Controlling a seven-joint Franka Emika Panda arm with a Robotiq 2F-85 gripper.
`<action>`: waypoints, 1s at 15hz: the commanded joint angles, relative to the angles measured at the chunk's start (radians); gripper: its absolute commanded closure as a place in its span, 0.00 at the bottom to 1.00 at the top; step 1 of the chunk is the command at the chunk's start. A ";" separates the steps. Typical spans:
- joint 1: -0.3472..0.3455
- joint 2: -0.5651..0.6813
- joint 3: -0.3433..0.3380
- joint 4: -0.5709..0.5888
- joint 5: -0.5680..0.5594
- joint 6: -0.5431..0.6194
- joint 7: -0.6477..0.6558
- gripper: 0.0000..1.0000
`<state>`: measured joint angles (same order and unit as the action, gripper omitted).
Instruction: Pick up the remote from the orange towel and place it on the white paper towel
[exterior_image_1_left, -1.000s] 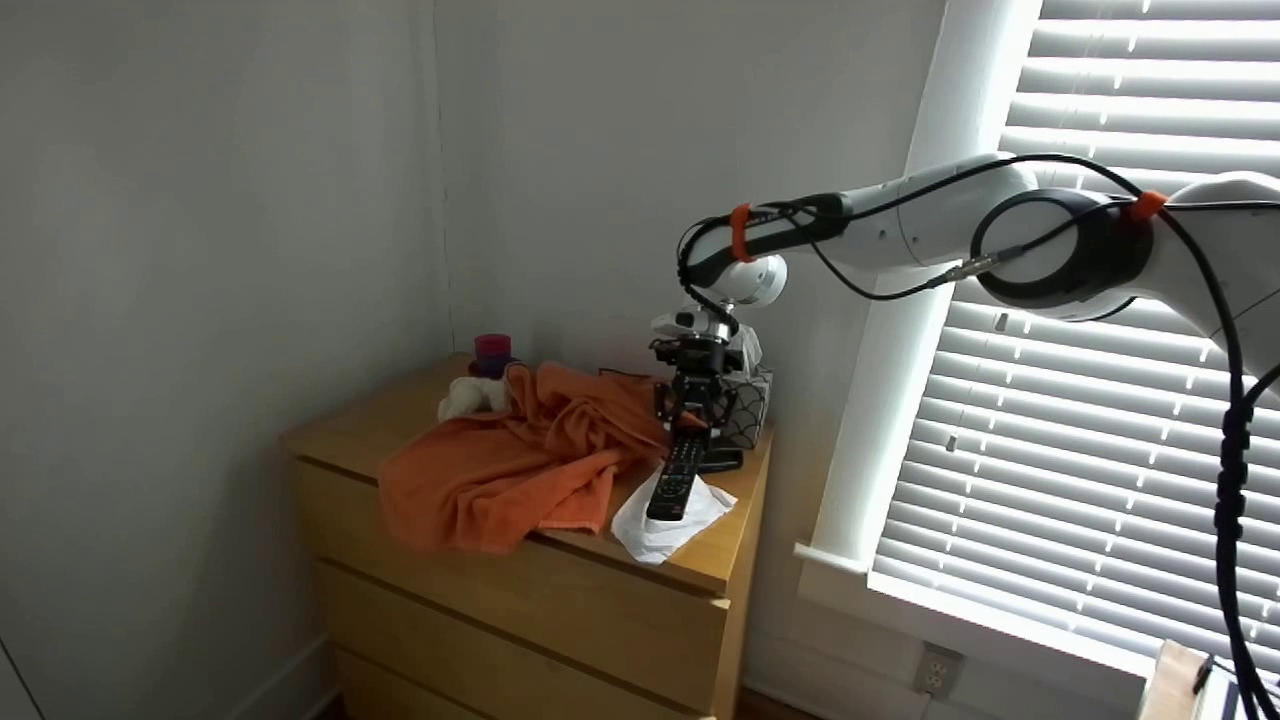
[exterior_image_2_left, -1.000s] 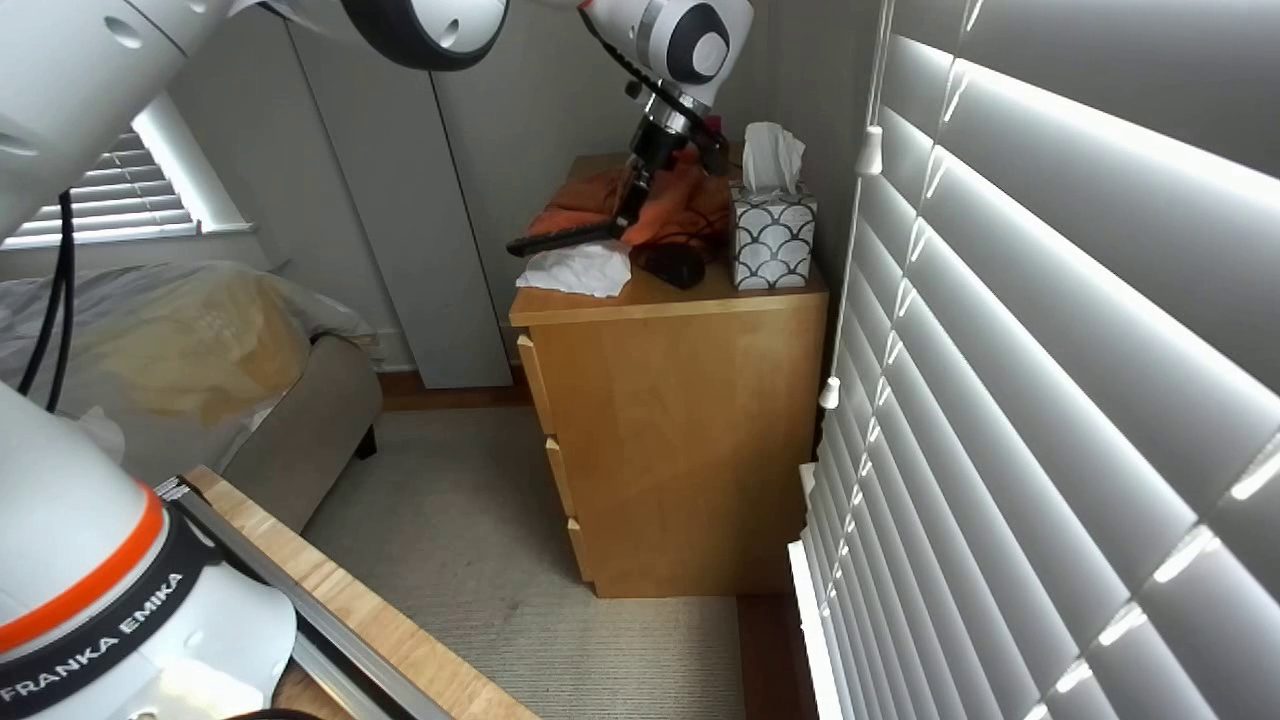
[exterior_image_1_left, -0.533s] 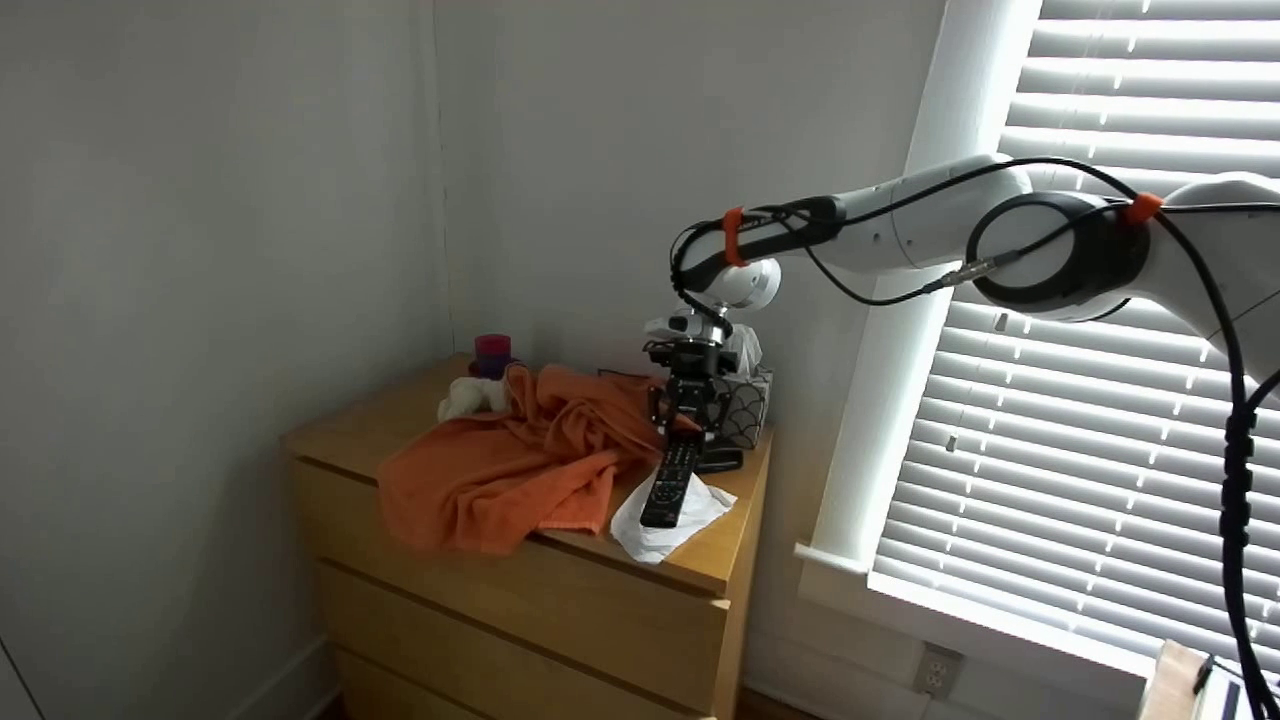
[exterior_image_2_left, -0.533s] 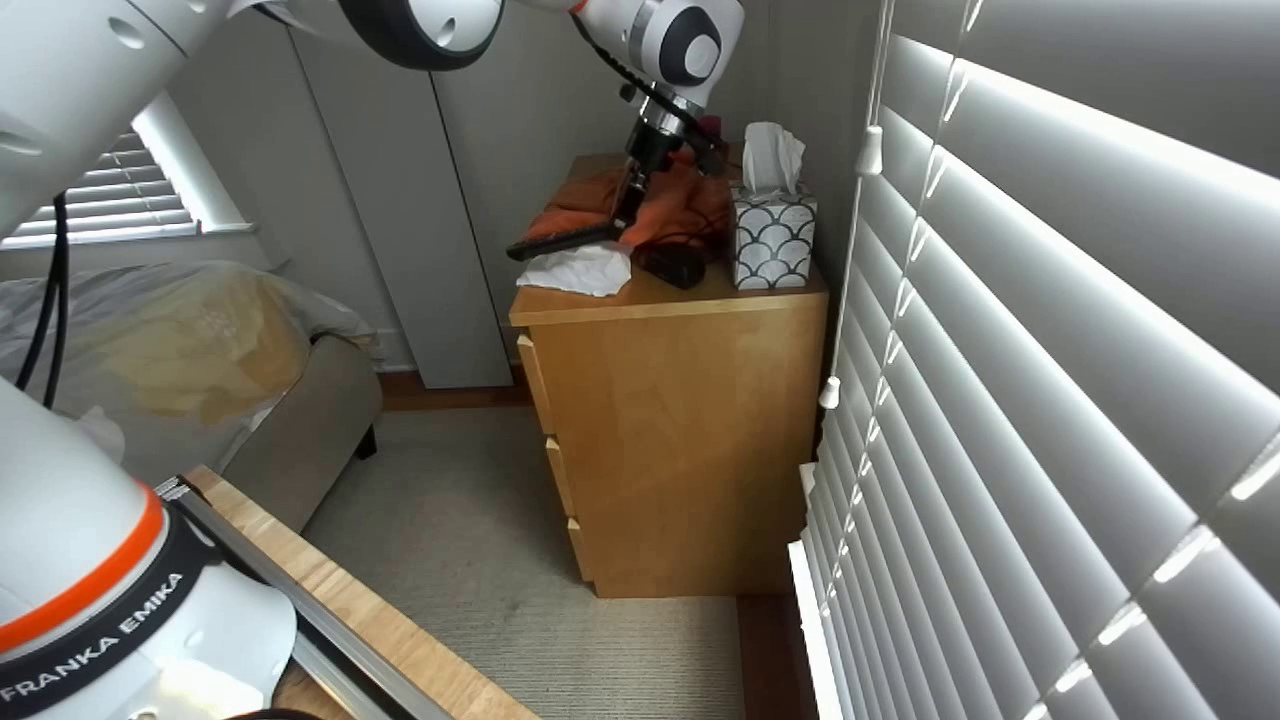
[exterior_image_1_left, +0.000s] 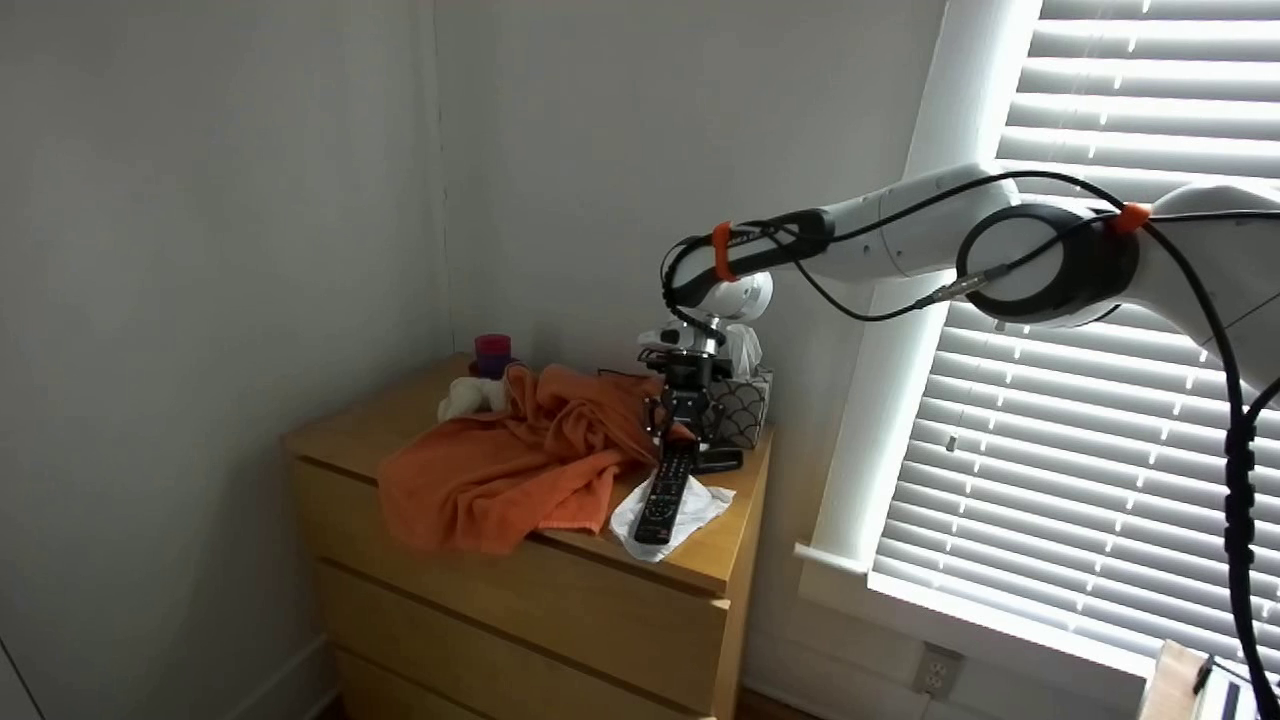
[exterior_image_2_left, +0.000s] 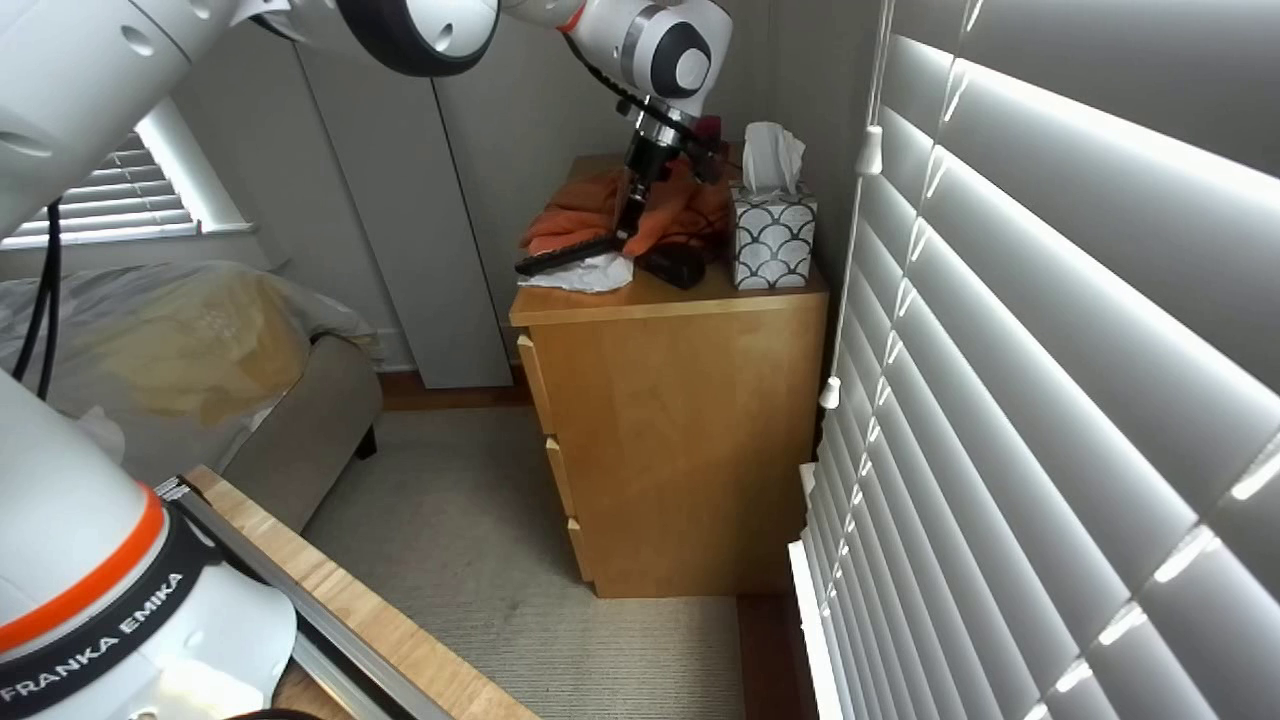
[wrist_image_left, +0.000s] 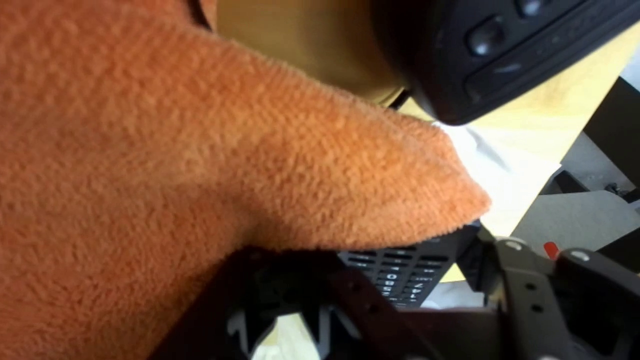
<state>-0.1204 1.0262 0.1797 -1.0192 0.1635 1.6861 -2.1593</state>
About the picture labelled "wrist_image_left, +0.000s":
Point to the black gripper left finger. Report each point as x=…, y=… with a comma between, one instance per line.
x=220, y=292

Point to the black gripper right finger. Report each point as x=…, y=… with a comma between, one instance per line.
x=580, y=307

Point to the black TV remote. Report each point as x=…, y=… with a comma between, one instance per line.
x=401, y=272

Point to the orange towel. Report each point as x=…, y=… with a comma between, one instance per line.
x=167, y=167

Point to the small black button device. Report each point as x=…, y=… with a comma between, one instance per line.
x=467, y=72

